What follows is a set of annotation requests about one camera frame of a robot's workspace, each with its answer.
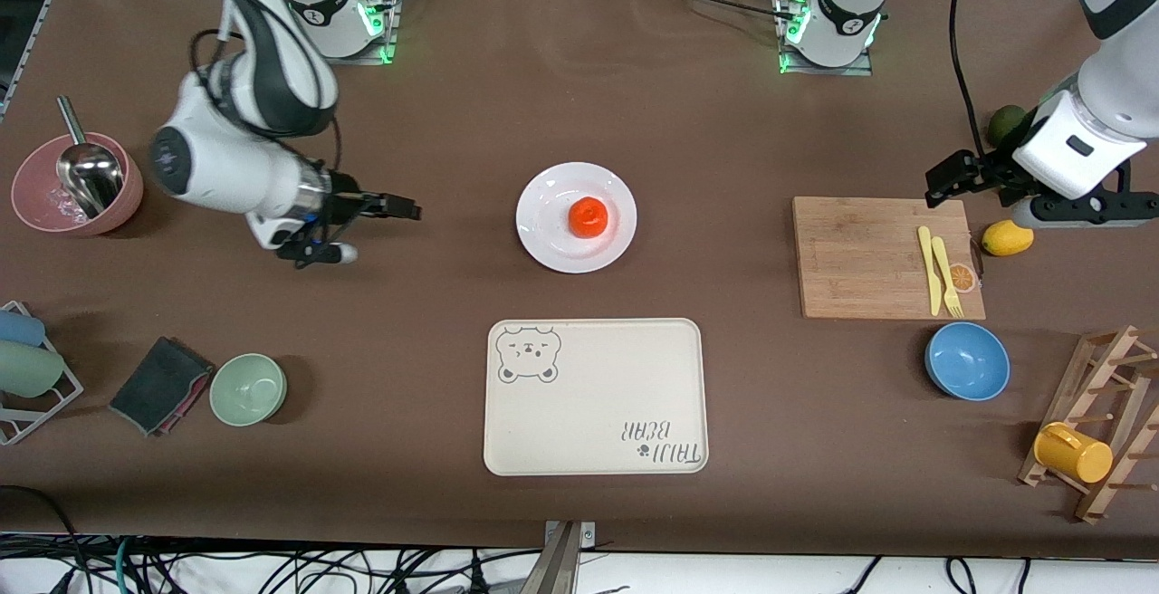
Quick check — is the yellow mug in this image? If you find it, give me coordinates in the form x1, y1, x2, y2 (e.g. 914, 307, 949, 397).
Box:
1033, 422, 1115, 484

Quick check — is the pale green cup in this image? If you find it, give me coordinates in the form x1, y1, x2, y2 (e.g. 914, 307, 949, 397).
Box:
0, 340, 66, 398

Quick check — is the bamboo cutting board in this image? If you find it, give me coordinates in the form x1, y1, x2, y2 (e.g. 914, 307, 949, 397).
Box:
792, 196, 987, 321

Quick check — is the pink bowl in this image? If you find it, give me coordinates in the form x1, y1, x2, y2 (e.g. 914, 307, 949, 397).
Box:
11, 132, 145, 236

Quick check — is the metal mounting bracket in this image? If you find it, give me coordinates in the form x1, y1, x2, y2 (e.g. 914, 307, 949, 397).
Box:
521, 520, 599, 594

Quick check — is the yellow lemon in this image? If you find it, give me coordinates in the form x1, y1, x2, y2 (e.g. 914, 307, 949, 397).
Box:
982, 219, 1035, 257

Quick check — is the orange mandarin fruit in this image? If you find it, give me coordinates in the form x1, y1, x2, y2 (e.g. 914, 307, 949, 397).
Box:
569, 196, 609, 239

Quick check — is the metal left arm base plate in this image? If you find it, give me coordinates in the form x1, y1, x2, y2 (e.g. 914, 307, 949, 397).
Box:
776, 0, 875, 77

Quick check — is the yellow plastic knife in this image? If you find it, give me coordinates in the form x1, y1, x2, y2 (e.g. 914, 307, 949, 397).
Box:
917, 225, 944, 317

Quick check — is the folded dark grey cloth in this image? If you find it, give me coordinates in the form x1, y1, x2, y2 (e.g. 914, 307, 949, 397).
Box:
109, 336, 216, 437

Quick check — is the green cable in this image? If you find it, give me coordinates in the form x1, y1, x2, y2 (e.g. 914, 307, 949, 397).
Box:
113, 535, 137, 594

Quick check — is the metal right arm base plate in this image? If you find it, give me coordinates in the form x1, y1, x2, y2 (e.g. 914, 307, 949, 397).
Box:
299, 0, 401, 66

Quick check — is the blue bowl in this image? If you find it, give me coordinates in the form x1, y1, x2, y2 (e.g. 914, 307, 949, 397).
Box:
924, 321, 1011, 402

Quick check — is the wooden mug rack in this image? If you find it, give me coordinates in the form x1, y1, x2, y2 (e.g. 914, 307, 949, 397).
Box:
1017, 325, 1159, 524

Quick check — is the cream tray with bear print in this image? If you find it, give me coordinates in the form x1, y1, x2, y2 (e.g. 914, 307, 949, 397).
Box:
483, 318, 710, 477

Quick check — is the dark green lime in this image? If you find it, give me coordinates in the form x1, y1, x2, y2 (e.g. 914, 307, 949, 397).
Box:
986, 105, 1029, 148

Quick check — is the white wire cup rack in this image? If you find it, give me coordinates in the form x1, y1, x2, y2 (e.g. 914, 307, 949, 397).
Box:
0, 301, 84, 446

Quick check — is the white round plate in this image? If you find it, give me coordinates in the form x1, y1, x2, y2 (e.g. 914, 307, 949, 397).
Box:
515, 162, 638, 274

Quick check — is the metal scoop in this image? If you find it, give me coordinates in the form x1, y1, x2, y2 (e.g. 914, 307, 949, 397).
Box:
56, 96, 125, 219

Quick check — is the pale green bowl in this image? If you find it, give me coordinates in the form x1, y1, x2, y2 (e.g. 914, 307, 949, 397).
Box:
209, 353, 288, 427

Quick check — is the yellow plastic fork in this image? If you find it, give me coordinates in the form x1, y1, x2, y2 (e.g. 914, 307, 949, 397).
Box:
931, 236, 964, 319

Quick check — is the light blue cup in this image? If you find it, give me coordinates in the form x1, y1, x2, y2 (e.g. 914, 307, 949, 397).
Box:
0, 310, 46, 348

